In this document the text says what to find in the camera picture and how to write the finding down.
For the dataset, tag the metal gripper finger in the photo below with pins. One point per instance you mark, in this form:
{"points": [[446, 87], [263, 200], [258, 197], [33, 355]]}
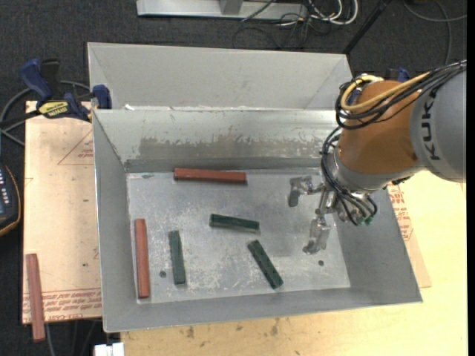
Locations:
{"points": [[318, 234], [297, 189]]}

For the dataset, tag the dark green flat block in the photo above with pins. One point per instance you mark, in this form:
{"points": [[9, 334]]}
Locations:
{"points": [[265, 263], [234, 223], [177, 258]]}

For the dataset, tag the red-brown flat block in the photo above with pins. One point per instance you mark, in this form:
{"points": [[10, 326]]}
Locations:
{"points": [[142, 258], [35, 299], [209, 175]]}

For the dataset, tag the grey metal bin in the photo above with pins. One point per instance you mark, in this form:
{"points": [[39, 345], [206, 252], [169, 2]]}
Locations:
{"points": [[222, 250]]}

